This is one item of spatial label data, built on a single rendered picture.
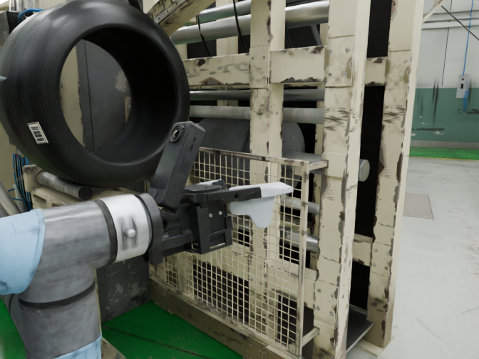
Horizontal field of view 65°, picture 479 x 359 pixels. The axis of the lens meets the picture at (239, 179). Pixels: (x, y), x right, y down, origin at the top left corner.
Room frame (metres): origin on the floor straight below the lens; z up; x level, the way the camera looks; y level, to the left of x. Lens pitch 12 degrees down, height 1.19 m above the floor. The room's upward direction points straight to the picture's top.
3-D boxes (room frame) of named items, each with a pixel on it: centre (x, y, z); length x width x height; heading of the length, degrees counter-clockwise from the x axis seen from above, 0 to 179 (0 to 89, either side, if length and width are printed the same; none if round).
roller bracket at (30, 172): (1.47, 0.64, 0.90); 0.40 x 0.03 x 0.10; 137
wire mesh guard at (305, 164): (1.43, 0.12, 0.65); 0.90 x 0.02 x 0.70; 47
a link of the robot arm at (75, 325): (0.38, 0.21, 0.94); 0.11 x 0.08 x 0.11; 41
